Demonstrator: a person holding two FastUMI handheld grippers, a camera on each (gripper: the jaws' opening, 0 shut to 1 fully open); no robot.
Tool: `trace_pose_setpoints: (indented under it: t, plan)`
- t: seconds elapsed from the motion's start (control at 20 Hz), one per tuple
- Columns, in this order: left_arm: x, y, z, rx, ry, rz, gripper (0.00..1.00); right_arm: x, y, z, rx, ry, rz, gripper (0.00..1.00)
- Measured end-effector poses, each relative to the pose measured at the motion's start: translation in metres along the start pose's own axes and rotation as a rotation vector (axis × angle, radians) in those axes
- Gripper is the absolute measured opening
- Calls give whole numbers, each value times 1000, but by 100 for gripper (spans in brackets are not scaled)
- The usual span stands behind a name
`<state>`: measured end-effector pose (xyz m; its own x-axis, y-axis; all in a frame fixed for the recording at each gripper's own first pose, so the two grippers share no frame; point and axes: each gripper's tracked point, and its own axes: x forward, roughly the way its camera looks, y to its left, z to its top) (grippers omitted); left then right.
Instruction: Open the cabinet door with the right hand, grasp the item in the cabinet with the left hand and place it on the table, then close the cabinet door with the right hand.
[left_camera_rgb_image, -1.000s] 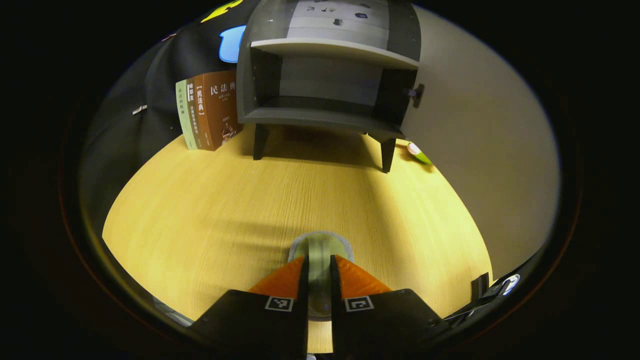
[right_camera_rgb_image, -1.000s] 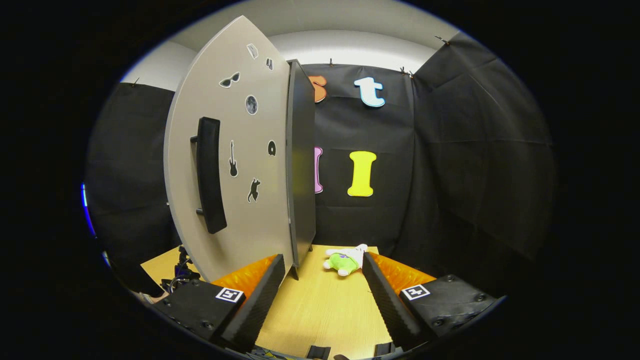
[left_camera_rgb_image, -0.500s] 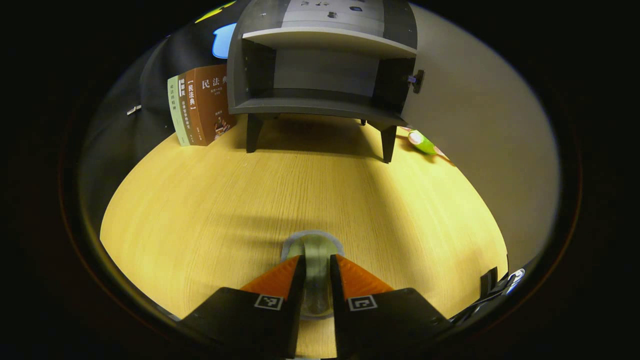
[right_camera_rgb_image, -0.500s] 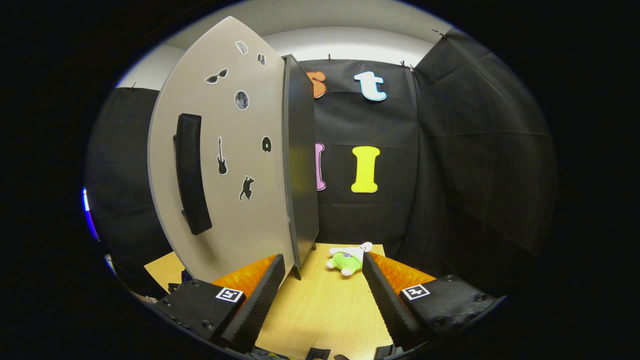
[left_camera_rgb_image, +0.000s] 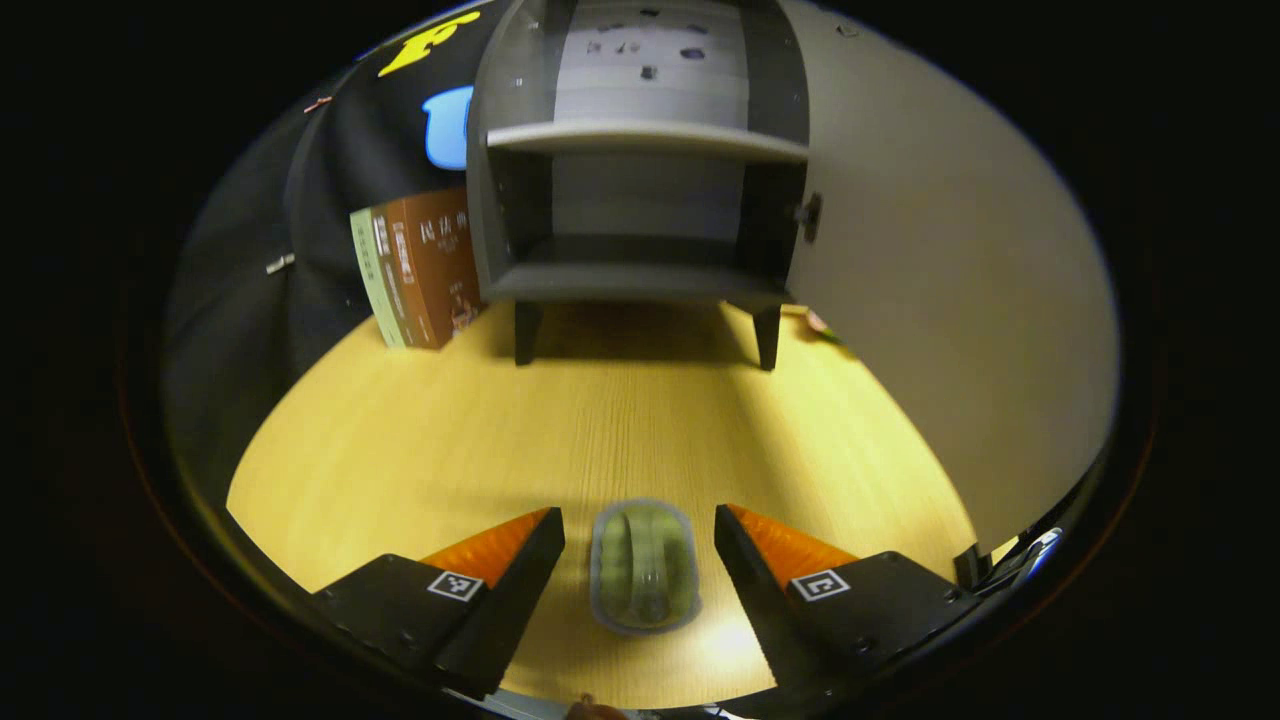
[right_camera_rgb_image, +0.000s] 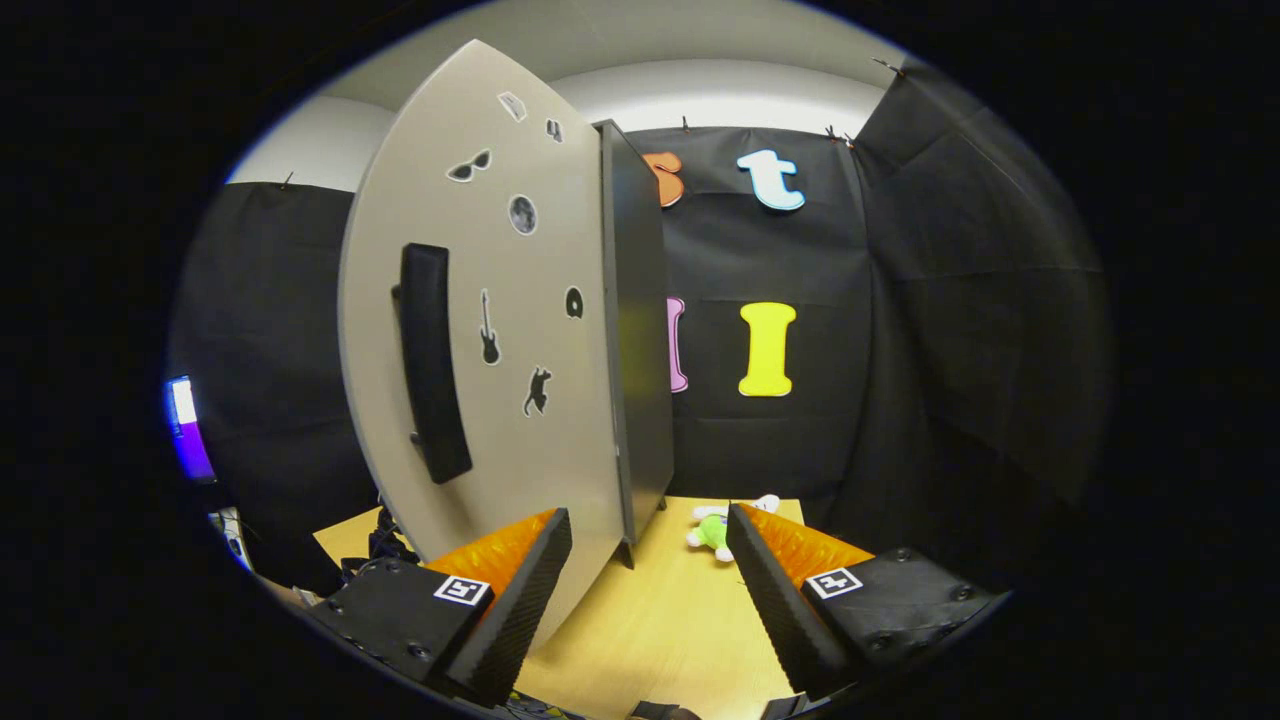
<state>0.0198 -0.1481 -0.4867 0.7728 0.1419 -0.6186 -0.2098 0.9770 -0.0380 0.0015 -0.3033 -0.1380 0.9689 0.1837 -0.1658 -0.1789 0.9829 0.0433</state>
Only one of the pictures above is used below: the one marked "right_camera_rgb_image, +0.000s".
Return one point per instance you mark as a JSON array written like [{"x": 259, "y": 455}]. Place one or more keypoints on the beige cabinet door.
[{"x": 550, "y": 420}]

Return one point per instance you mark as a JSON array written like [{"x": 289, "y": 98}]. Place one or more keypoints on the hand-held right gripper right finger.
[{"x": 775, "y": 610}]

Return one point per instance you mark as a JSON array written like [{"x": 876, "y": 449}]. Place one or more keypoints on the white device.
[{"x": 232, "y": 540}]

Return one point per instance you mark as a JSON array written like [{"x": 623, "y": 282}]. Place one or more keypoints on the computer monitor screen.
[{"x": 188, "y": 430}]

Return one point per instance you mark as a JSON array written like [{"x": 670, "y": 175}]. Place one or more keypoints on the green white plush toy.
[{"x": 712, "y": 530}]

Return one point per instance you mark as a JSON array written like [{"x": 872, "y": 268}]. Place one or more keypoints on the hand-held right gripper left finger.
[{"x": 515, "y": 620}]

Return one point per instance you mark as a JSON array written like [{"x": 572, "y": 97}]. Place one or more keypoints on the black backdrop cloth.
[{"x": 950, "y": 300}]

